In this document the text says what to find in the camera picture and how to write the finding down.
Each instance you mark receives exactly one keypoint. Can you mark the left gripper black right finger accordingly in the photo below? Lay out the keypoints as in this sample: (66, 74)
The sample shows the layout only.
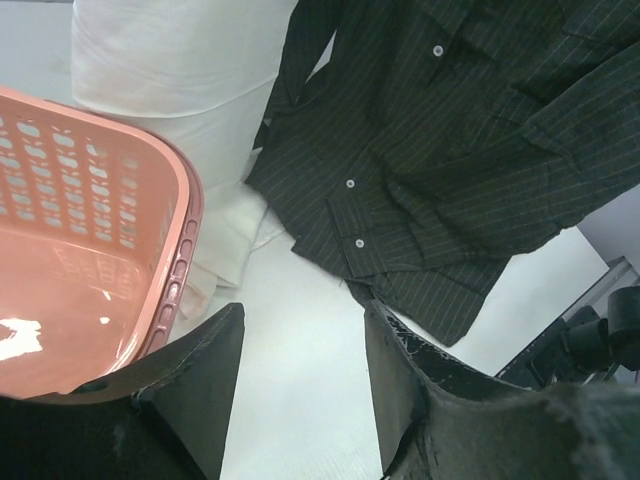
(437, 418)

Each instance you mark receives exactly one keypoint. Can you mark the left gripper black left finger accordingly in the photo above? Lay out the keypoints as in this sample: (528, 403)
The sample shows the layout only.
(166, 416)

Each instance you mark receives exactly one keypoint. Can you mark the dark pinstriped shirt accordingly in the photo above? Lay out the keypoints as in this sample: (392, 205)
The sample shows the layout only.
(414, 147)

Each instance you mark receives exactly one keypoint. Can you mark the white hanging shirt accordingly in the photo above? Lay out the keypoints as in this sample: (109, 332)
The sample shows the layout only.
(199, 75)

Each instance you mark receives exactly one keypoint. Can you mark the pink plastic laundry basket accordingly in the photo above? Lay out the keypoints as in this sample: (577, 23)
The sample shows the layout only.
(99, 222)

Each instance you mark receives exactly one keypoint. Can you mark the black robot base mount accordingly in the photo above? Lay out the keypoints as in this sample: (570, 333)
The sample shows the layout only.
(595, 340)

